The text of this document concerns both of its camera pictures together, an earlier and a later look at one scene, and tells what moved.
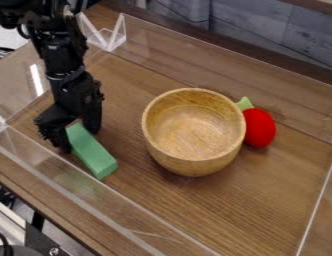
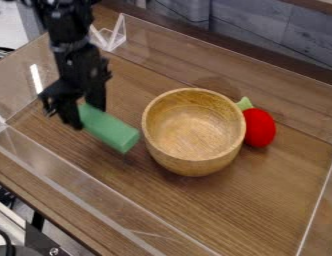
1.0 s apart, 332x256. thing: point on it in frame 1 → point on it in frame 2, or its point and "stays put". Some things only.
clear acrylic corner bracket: [108, 39] stays put
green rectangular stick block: [91, 150] → [108, 128]
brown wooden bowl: [194, 129] stays put
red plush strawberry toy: [260, 124] stays put
